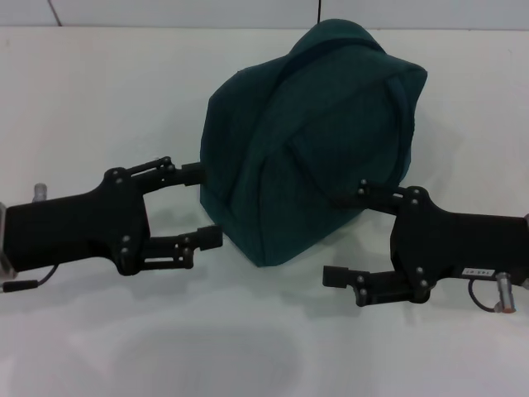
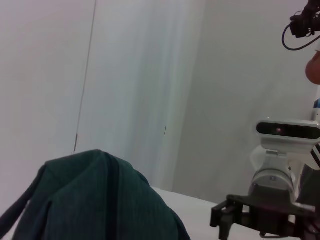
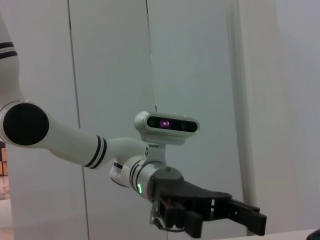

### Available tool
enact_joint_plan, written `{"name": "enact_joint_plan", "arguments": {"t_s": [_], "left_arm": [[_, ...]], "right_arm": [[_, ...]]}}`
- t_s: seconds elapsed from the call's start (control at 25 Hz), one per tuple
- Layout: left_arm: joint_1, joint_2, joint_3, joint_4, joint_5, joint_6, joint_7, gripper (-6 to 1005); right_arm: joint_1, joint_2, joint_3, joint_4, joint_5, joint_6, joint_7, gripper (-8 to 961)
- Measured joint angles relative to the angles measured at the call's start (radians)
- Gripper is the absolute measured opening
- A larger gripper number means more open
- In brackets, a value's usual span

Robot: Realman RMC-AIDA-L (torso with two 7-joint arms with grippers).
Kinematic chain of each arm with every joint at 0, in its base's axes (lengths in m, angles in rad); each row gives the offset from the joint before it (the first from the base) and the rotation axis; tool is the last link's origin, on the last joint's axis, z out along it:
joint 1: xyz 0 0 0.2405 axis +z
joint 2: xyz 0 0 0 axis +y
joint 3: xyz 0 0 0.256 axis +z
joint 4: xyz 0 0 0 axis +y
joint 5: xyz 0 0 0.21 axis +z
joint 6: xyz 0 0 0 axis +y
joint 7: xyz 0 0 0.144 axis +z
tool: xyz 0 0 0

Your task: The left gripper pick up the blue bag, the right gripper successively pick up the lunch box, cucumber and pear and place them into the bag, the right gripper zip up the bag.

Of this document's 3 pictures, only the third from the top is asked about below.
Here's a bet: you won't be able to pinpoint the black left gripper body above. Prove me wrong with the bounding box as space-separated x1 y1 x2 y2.
147 174 235 232

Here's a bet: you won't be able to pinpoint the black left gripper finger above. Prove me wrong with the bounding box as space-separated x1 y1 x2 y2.
163 204 204 239
212 197 267 236

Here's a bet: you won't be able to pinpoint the brown cardboard boxes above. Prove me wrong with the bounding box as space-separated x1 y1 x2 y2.
0 147 9 177

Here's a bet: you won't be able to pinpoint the left arm cable with plug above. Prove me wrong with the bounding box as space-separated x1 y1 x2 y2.
149 208 187 233

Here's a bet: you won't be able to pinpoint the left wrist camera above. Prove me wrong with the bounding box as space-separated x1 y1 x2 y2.
133 110 201 166

